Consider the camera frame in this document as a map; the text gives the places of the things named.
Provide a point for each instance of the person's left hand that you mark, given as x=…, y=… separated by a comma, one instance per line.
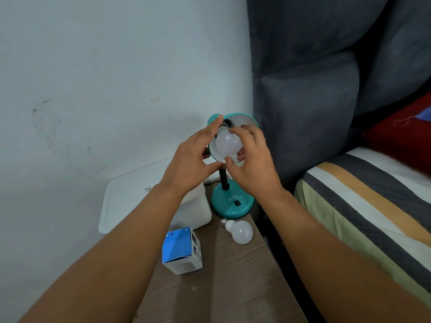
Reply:
x=183, y=164

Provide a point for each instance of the person's right hand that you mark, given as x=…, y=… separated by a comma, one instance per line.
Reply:
x=256, y=168

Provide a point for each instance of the person's left thumb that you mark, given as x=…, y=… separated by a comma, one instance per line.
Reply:
x=214, y=167

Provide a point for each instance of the person's right middle finger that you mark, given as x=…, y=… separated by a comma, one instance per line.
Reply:
x=256, y=134

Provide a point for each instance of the person's right thumb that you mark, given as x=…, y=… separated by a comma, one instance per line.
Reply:
x=230, y=166

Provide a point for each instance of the white light bulb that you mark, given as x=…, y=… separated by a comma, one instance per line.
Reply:
x=240, y=232
x=228, y=144

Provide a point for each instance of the teal desk lamp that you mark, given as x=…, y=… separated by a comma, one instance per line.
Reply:
x=233, y=201

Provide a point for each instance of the person's left forearm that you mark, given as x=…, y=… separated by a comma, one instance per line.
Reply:
x=111, y=259

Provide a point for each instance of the person's right forearm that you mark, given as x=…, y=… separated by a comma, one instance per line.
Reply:
x=323, y=262

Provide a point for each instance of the grey upholstered headboard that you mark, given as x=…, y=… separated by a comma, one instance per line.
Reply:
x=309, y=80

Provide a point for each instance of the white plastic container with lid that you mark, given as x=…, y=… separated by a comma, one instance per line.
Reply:
x=134, y=198

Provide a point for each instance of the blue and white bulb box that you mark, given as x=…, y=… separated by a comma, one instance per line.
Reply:
x=180, y=247

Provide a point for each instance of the striped bed sheet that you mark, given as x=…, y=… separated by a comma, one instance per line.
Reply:
x=370, y=211

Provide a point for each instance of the red pillow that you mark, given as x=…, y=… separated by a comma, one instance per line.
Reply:
x=400, y=141

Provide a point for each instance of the blue cloth patch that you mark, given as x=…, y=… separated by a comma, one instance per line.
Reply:
x=425, y=114

